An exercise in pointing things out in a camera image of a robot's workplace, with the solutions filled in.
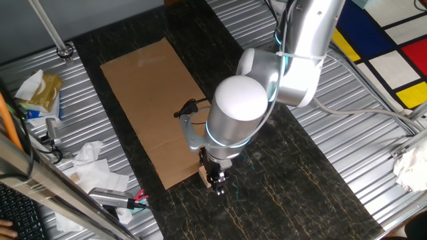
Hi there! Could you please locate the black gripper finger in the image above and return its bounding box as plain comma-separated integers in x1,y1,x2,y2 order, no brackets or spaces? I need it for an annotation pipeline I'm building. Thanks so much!
216,169,230,196
208,171,220,196

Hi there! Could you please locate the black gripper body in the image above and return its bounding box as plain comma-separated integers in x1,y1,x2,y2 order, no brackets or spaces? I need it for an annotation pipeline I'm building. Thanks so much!
199,148,233,177

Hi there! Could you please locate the large wooden cube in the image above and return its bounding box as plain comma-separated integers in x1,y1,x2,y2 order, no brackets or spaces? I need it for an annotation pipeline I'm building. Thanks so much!
198,165,213,189

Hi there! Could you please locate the person hand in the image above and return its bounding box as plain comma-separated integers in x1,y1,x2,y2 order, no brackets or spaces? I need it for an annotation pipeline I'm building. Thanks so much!
0,219,20,238

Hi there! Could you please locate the black marble pattern mat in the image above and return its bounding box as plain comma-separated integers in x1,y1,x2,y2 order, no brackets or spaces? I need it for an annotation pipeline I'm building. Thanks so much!
71,0,384,240

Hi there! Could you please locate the red clothespin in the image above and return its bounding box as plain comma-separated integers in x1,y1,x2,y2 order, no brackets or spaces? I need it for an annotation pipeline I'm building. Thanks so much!
133,189,149,203

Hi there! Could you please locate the brown cardboard sheet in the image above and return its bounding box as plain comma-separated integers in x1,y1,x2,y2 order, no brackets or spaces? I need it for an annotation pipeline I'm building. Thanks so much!
99,37,240,190

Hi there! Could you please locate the large white tissue sheet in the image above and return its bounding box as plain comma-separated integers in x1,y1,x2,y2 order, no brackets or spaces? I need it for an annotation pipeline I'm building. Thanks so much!
55,158,134,233

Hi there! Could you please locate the crumpled white tissue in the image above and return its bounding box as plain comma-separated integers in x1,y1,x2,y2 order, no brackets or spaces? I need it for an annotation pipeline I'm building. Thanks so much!
72,140,103,167

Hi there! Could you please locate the yellow tissue box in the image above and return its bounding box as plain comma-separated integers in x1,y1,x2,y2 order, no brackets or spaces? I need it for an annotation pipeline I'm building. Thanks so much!
28,72,63,113

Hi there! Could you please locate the blue white tissue pack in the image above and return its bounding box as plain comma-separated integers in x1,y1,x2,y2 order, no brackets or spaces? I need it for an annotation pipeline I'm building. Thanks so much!
19,93,63,127

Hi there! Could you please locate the white crumpled cloth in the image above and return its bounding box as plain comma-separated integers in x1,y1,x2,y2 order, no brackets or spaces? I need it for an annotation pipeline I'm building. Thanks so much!
392,143,427,193

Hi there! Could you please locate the aluminium profile bar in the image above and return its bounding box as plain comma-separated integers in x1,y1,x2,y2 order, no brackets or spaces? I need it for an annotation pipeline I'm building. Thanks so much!
390,128,427,159

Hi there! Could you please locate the white pulled tissue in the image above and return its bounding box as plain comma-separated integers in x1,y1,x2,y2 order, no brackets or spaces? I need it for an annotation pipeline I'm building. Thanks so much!
15,69,45,101

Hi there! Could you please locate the black keyboard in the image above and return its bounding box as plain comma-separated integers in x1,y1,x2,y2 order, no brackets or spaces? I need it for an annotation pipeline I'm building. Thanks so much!
0,183,47,240

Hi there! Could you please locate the mondrian pattern mat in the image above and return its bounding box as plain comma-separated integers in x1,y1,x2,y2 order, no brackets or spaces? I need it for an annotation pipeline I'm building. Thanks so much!
330,0,427,111

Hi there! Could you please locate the orange tube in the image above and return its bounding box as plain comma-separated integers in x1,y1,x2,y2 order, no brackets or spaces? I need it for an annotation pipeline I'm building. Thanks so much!
0,91,24,151

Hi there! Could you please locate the aluminium pole with foot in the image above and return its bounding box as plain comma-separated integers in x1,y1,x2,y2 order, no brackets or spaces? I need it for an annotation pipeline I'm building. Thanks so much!
28,0,74,64

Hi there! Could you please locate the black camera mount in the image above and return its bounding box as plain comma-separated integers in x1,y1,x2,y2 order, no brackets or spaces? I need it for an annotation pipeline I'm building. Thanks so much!
39,133,73,164

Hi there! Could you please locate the grey base cable with connector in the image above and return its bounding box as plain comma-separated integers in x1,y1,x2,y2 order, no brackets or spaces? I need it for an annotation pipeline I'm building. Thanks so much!
312,96,426,133

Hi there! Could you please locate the silver metal frame beam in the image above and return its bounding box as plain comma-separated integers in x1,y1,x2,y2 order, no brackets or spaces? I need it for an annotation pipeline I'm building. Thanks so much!
0,131,137,240

